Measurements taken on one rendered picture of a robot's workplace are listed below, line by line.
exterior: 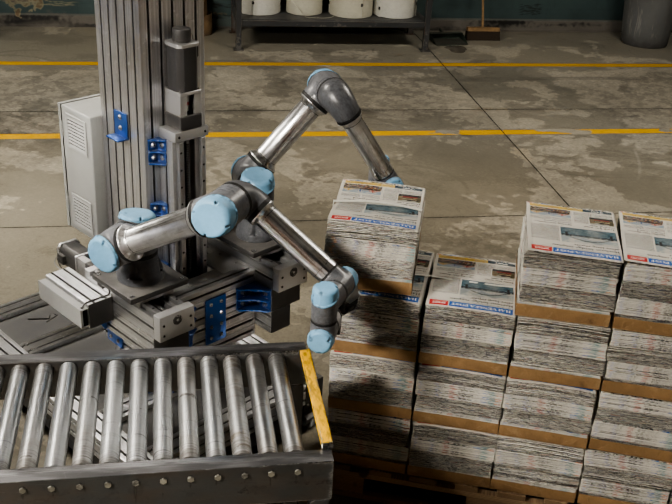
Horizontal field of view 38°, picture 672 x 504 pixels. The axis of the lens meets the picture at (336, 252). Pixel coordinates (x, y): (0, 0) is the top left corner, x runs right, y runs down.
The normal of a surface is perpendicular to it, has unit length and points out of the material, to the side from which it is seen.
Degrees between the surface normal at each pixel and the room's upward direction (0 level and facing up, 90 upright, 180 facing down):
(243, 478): 90
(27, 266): 0
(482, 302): 1
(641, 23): 91
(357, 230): 85
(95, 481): 90
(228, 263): 0
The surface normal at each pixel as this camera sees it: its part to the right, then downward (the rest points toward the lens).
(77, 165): -0.71, 0.29
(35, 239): 0.05, -0.89
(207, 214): -0.26, 0.37
